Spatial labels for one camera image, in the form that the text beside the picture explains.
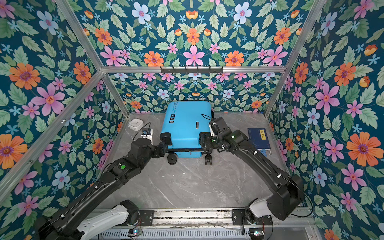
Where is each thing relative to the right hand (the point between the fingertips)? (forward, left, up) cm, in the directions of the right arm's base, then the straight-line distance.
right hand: (205, 140), depth 77 cm
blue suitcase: (+16, +12, -2) cm, 20 cm away
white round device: (+28, +51, -17) cm, 60 cm away
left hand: (-1, +23, +3) cm, 23 cm away
